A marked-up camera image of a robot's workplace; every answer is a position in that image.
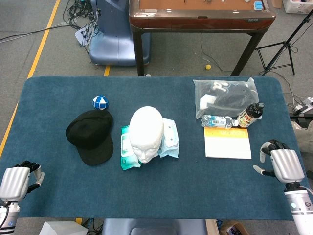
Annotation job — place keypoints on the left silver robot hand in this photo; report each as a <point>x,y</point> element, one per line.
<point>14,182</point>

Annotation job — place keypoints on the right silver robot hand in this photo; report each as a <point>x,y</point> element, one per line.
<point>287,165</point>

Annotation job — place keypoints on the black baseball cap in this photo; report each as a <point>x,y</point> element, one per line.
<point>91,134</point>

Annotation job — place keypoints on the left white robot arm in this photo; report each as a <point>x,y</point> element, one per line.
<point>8,218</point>

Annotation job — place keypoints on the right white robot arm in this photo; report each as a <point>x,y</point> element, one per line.
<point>300,210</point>

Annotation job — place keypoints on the white foam mannequin head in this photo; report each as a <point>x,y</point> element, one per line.
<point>146,127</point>

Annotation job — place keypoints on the dark sauce bottle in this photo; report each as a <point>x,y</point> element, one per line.
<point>249,116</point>

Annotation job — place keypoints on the white grey power strip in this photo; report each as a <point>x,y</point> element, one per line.
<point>303,105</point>

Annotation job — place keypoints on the white orange notebook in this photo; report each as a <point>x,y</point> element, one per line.
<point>227,145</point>

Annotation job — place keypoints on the white paper box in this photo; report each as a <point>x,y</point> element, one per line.
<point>61,228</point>

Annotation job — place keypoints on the clear plastic water bottle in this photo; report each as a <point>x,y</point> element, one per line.
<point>216,121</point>

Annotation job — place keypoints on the open cardboard box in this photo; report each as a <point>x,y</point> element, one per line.
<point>233,228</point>

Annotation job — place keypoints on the clear bag with black garment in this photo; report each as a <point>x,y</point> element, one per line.
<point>227,95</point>

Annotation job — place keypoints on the green wet wipes pack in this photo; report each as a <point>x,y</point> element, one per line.
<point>126,151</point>

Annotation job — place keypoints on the blue white snake cube ball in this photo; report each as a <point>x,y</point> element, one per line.
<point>100,102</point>

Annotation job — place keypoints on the light blue wet wipes pack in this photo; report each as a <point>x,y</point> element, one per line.
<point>171,139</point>

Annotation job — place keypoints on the blue carpet table mat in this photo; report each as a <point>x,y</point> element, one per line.
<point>171,191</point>

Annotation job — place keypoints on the black tripod stand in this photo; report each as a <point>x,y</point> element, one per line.
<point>284,45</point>

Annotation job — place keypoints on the small yellow ball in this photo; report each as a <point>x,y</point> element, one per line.
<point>208,67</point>

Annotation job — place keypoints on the white storage box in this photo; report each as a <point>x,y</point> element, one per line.
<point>297,6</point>

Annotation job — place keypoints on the white power strip with plugs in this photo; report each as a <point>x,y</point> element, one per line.
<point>82,35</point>

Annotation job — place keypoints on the blue mahjong tile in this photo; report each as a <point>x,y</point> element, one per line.
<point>258,5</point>

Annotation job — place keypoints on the brown mahjong table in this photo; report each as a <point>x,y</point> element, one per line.
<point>200,20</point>

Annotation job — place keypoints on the blue grey machine base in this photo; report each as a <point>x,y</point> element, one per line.
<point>115,36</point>

